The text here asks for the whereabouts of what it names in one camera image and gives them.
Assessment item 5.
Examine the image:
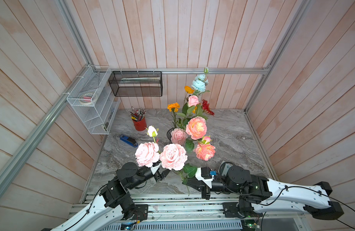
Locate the pink orange peony stem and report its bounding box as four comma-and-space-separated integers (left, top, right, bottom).
185, 116, 216, 161

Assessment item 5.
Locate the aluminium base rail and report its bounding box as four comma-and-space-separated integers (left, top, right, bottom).
69, 192, 305, 231

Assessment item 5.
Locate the small pink rosebud stem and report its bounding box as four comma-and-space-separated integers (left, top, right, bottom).
188, 95, 200, 107

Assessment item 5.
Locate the red metal pencil cup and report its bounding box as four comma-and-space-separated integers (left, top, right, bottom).
132, 117, 148, 131

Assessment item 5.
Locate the red flower stem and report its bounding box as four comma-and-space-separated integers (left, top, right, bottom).
201, 99, 215, 116

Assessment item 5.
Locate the dark ribbed glass vase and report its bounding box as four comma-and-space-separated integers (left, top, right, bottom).
166, 128, 175, 143

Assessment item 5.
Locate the black mesh wall basket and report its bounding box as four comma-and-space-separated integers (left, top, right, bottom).
108, 71, 163, 97

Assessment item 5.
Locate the white wire mesh shelf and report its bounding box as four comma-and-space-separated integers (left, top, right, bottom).
67, 65, 120, 135

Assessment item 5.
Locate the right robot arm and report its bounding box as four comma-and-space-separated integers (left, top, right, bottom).
183, 162, 344, 220

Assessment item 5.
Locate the blue black stapler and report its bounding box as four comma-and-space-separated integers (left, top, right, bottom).
120, 135, 138, 148

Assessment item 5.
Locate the bundle of pencils and pens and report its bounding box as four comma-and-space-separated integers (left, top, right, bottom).
130, 107, 146, 121

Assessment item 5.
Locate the tape roll on shelf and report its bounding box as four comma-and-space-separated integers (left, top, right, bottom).
79, 92, 97, 105

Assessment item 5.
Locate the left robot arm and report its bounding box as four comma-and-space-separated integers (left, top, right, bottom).
52, 161, 170, 231

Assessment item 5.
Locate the orange marigold flower stem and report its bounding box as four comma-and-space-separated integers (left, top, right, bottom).
167, 103, 180, 128

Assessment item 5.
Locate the light blue flower stem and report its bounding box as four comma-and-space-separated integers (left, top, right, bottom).
191, 67, 209, 96

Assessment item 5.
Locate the light pink peony stem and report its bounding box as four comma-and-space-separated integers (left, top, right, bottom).
135, 126, 198, 184

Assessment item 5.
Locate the pink peony single stem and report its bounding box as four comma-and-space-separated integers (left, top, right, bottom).
171, 128, 188, 146

